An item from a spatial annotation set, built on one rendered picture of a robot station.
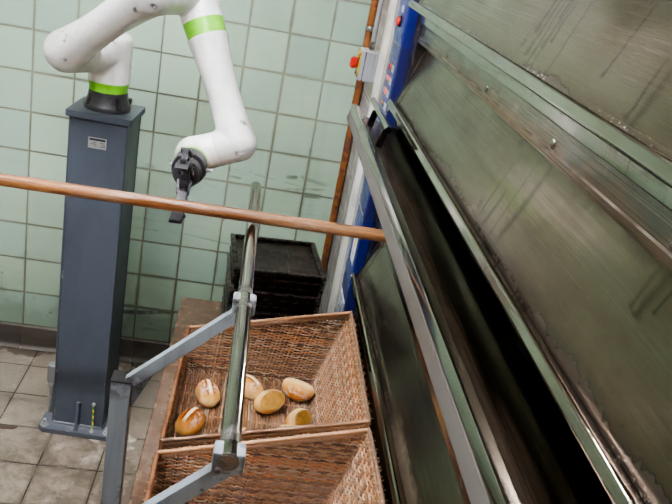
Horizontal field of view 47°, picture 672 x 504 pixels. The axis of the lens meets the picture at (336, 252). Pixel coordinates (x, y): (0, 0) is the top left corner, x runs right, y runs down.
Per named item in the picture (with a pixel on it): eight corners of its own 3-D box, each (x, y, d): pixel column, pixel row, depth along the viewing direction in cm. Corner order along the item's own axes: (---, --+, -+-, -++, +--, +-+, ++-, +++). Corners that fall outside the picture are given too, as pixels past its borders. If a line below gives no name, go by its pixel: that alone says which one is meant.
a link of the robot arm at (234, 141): (192, 46, 227) (183, 39, 215) (229, 35, 226) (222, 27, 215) (226, 167, 229) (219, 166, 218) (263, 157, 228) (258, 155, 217)
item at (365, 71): (373, 78, 273) (379, 49, 269) (377, 84, 264) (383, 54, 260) (353, 74, 272) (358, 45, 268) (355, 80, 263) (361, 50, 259)
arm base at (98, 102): (99, 92, 269) (100, 75, 266) (142, 100, 270) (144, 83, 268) (76, 108, 245) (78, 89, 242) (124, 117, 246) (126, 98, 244)
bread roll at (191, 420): (189, 442, 201) (191, 424, 199) (167, 431, 203) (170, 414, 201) (210, 423, 209) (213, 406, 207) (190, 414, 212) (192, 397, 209)
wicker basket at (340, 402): (338, 388, 240) (355, 309, 229) (352, 517, 188) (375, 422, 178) (179, 368, 234) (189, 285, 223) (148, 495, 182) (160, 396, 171)
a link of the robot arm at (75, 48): (29, 38, 231) (137, -44, 198) (75, 38, 244) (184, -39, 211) (42, 80, 231) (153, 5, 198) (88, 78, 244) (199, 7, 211)
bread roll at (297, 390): (315, 383, 224) (308, 400, 222) (317, 392, 230) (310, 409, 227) (283, 373, 227) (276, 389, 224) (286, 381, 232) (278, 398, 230)
